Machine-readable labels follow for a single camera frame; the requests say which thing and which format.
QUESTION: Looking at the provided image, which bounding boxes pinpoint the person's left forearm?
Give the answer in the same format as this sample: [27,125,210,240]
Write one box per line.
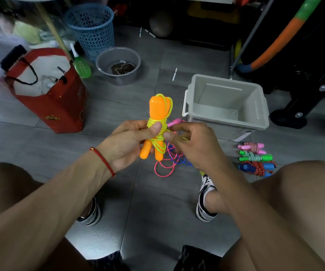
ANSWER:
[0,151,115,271]

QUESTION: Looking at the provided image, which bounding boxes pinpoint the black rectangular pad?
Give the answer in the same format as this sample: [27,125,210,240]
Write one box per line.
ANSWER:
[0,44,27,72]

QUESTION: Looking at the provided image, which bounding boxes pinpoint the red string bracelet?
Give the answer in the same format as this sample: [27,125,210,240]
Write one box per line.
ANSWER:
[89,146,117,178]

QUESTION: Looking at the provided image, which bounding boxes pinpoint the person's left hand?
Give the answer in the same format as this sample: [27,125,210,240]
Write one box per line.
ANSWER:
[97,120,163,174]

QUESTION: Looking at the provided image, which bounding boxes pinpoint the brown ball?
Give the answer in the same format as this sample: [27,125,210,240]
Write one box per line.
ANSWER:
[149,10,174,38]

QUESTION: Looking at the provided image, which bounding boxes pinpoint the person's right hand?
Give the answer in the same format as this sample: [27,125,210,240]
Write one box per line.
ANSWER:
[163,122,231,178]

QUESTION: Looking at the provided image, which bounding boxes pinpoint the person's right leg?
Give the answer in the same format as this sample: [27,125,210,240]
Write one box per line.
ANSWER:
[205,160,325,271]

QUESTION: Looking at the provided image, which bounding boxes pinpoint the wound pink-handled rope bundle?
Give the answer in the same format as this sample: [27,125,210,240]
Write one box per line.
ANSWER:
[237,142,267,155]

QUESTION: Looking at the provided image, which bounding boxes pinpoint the person's leg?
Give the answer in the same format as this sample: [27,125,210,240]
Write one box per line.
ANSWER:
[205,160,325,271]
[0,160,98,271]

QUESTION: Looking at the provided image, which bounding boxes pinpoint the green spray bottle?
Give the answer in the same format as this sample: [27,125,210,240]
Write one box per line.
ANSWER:
[70,43,92,79]

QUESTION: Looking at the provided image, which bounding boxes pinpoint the person's right shoe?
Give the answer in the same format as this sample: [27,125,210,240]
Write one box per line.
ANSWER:
[195,175,218,223]

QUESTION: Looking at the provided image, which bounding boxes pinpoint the grey plastic basin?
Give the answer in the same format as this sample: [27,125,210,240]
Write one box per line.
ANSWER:
[95,47,142,87]

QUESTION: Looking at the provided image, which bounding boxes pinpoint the white cable bundle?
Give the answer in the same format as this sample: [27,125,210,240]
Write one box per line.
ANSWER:
[42,76,64,89]

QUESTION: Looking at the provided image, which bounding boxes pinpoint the blue mesh wastebasket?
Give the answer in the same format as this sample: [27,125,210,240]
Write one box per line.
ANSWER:
[63,3,115,63]

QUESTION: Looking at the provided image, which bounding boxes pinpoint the black weight machine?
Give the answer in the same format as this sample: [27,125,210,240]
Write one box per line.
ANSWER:
[241,0,325,129]

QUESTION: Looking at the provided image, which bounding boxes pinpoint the grey plastic storage bin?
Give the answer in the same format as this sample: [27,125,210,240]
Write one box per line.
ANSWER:
[182,74,270,142]

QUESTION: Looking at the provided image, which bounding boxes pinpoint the white oval side table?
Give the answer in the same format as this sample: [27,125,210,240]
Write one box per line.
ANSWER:
[0,0,72,61]

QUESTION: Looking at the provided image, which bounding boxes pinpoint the green braided jump rope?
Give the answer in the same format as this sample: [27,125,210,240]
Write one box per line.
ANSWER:
[239,151,273,163]

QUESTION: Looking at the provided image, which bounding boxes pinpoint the grey plastic stool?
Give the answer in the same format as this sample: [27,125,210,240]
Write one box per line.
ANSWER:
[65,220,123,260]

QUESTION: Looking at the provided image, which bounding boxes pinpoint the person's shoe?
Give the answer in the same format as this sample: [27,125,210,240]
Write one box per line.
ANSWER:
[76,196,102,227]
[195,175,218,223]

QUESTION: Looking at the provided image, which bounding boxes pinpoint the blue foam handle skipping rope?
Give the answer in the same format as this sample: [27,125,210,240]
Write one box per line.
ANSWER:
[237,161,277,178]

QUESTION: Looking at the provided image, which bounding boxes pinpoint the person's left leg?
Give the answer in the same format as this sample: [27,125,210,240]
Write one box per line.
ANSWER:
[0,160,98,271]

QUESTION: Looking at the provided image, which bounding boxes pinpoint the clear plastic bag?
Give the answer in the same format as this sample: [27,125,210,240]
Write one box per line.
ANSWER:
[0,11,70,46]

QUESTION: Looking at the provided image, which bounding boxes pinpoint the orange handle jump rope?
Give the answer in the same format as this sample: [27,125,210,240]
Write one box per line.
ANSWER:
[139,93,173,162]

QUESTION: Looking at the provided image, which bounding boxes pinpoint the yellow flat board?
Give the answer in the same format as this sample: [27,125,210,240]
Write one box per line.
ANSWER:
[187,1,241,24]

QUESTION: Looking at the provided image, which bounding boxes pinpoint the multicoloured hula hoop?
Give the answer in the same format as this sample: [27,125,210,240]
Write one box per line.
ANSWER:
[236,0,325,74]

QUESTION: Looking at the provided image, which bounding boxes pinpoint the red paper bag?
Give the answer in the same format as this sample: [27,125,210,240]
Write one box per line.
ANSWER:
[4,47,88,134]

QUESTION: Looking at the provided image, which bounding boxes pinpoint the person's right forearm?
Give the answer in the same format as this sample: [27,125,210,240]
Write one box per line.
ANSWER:
[207,166,325,271]

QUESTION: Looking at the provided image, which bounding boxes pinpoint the person's left shoe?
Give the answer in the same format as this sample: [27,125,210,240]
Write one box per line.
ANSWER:
[76,196,102,227]

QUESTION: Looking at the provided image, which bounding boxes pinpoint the brown tangled strap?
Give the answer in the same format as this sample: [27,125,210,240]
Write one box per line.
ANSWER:
[111,61,136,75]

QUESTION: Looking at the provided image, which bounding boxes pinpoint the pile of jump ropes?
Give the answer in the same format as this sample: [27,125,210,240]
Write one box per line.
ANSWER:
[154,118,205,178]

